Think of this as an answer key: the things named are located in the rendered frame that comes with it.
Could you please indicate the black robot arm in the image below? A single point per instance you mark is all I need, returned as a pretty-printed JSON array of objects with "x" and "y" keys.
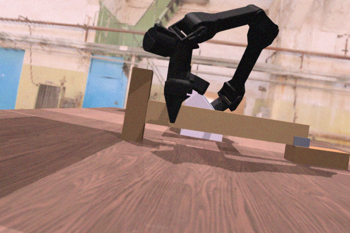
[{"x": 200, "y": 27}]

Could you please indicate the long wooden rail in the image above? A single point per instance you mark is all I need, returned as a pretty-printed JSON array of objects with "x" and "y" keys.
[{"x": 225, "y": 123}]

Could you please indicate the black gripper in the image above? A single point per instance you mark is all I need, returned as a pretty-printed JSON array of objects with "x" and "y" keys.
[{"x": 176, "y": 87}]

